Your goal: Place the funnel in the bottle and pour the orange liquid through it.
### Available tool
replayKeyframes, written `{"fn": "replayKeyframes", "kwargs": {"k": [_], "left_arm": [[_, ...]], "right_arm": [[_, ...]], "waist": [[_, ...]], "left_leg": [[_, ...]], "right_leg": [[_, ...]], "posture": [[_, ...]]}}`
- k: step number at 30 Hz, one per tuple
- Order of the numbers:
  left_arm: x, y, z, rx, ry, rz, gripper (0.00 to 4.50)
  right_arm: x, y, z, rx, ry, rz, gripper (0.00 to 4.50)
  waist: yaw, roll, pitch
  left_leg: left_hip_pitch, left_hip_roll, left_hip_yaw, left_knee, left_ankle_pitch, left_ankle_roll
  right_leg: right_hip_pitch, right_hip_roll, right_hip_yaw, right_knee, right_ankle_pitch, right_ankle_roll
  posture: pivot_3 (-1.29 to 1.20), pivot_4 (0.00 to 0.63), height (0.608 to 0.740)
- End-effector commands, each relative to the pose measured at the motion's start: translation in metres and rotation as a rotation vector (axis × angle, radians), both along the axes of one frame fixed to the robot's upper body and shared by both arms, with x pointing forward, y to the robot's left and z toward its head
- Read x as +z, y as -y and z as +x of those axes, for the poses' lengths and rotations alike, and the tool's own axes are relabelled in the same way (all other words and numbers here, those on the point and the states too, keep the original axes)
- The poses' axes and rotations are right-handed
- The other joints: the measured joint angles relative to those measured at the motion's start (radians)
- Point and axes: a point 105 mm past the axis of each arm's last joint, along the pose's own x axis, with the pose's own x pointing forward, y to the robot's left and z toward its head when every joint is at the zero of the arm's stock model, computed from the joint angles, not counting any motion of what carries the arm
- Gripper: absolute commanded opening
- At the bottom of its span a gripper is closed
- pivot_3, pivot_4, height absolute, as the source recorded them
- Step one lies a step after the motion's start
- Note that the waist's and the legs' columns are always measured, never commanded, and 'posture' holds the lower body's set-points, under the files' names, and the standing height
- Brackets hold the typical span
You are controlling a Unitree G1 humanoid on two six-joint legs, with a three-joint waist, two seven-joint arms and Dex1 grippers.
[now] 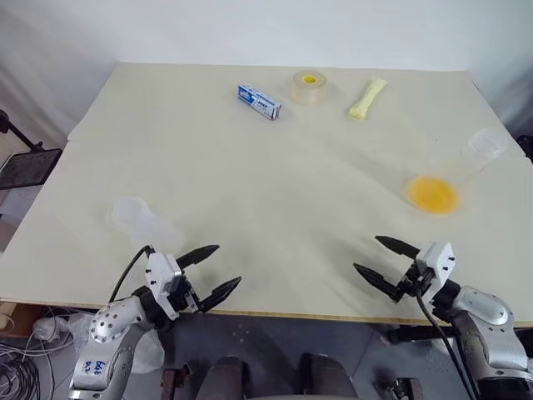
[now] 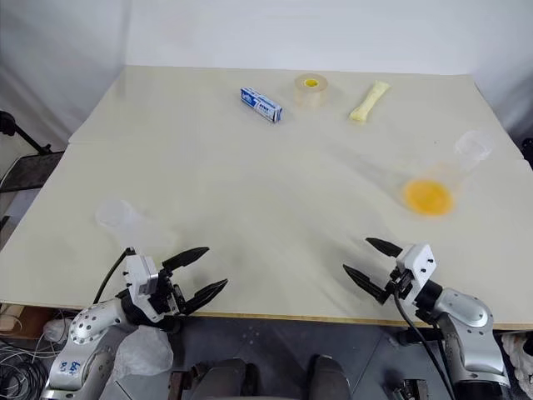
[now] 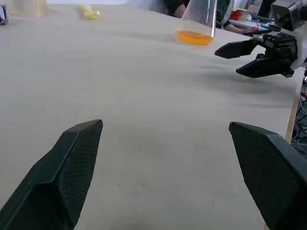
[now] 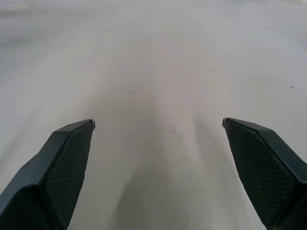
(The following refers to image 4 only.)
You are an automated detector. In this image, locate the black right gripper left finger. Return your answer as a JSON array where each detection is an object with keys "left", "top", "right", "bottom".
[{"left": 0, "top": 119, "right": 96, "bottom": 230}]

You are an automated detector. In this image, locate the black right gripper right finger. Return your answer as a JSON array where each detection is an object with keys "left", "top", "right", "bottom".
[{"left": 222, "top": 117, "right": 307, "bottom": 230}]

